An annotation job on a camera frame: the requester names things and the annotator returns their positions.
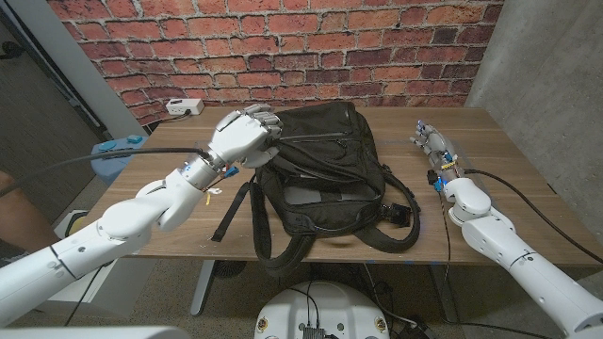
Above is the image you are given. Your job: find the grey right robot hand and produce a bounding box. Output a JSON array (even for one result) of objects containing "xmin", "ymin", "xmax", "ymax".
[{"xmin": 408, "ymin": 119, "xmax": 461, "ymax": 183}]

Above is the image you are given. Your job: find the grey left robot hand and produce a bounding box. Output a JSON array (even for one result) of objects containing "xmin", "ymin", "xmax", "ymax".
[{"xmin": 206, "ymin": 103, "xmax": 285, "ymax": 178}]

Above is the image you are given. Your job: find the black backpack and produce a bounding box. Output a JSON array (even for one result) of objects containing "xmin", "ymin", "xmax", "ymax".
[{"xmin": 210, "ymin": 100, "xmax": 422, "ymax": 279}]

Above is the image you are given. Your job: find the white power strip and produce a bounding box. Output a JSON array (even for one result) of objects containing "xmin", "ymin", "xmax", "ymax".
[{"xmin": 165, "ymin": 97, "xmax": 205, "ymax": 117}]

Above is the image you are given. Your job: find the black round fan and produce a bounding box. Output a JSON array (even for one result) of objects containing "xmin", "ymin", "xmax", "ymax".
[{"xmin": 211, "ymin": 260, "xmax": 248, "ymax": 281}]

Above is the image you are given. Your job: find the blue round stool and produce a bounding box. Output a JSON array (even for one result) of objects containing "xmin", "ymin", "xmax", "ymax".
[{"xmin": 90, "ymin": 135, "xmax": 148, "ymax": 186}]

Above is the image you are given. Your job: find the grey table leg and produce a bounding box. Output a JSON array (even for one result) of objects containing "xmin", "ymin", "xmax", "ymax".
[
  {"xmin": 189, "ymin": 259, "xmax": 217, "ymax": 316},
  {"xmin": 429, "ymin": 264, "xmax": 459, "ymax": 325}
]

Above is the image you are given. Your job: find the white and yellow floor device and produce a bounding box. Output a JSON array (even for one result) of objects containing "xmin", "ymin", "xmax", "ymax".
[{"xmin": 54, "ymin": 210, "xmax": 90, "ymax": 239}]

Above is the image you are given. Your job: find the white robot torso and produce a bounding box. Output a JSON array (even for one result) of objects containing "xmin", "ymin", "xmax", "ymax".
[{"xmin": 253, "ymin": 280, "xmax": 391, "ymax": 339}]

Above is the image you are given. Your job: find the person's bare leg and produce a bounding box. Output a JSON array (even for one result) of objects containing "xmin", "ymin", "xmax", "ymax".
[{"xmin": 0, "ymin": 169, "xmax": 60, "ymax": 250}]

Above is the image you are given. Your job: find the black power strip cable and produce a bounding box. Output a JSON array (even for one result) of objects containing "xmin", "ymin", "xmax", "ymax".
[{"xmin": 155, "ymin": 110, "xmax": 192, "ymax": 124}]

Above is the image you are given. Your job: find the printed brick wall backdrop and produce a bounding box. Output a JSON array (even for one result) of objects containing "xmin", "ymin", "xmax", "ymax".
[{"xmin": 46, "ymin": 0, "xmax": 504, "ymax": 127}]

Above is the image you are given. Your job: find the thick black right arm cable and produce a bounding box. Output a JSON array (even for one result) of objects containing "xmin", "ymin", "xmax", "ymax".
[{"xmin": 464, "ymin": 168, "xmax": 603, "ymax": 265}]

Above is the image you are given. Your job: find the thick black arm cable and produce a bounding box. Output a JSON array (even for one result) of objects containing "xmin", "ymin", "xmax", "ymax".
[
  {"xmin": 464, "ymin": 168, "xmax": 603, "ymax": 265},
  {"xmin": 0, "ymin": 147, "xmax": 212, "ymax": 199}
]

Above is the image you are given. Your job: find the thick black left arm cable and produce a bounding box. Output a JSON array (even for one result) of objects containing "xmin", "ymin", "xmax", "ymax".
[{"xmin": 0, "ymin": 147, "xmax": 212, "ymax": 199}]

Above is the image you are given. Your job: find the black door handle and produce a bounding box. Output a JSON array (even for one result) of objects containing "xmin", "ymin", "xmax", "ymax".
[{"xmin": 0, "ymin": 40, "xmax": 24, "ymax": 60}]

